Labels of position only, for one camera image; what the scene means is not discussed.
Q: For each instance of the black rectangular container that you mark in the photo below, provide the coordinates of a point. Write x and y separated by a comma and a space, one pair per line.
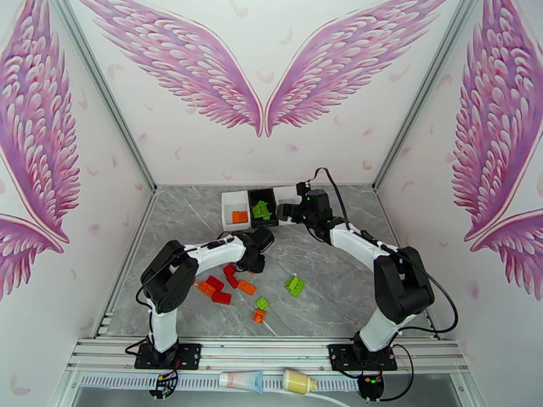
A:
263, 194

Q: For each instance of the black controller box green light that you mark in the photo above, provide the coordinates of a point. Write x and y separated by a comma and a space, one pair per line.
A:
371, 386

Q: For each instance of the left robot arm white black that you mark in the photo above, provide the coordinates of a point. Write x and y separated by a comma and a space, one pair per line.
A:
220, 251

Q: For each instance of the small green lego brick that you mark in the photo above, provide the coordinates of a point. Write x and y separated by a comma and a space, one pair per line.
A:
262, 303
267, 214

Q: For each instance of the aluminium frame post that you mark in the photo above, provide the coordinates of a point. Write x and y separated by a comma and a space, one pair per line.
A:
424, 96
102, 92

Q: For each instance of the long green lego piece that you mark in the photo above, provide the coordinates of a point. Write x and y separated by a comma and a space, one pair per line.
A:
258, 208

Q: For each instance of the large green lego brick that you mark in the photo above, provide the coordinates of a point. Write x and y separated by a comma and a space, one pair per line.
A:
298, 289
291, 281

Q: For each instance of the pink and blue tube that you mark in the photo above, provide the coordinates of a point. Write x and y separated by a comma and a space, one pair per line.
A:
241, 379

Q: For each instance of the white container holding orange legos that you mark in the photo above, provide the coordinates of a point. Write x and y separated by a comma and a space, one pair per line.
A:
231, 202

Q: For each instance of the aluminium side rail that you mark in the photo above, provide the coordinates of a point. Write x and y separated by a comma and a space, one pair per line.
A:
407, 249
127, 266

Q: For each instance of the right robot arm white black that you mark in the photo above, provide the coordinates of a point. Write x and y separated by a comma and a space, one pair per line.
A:
360, 244

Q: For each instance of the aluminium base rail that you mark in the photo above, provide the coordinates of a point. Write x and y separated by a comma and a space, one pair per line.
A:
263, 353

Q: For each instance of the white rectangular container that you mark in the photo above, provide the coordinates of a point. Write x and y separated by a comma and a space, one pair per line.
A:
286, 194

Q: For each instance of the large orange lego brick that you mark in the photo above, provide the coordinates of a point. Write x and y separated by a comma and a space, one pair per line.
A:
246, 287
206, 288

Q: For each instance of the orange arch lego brick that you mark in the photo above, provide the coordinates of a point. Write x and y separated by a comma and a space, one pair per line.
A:
259, 316

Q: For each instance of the cream plastic bottle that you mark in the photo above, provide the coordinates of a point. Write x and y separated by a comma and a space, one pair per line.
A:
298, 381

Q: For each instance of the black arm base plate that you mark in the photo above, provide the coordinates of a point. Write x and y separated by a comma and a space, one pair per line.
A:
188, 355
339, 357

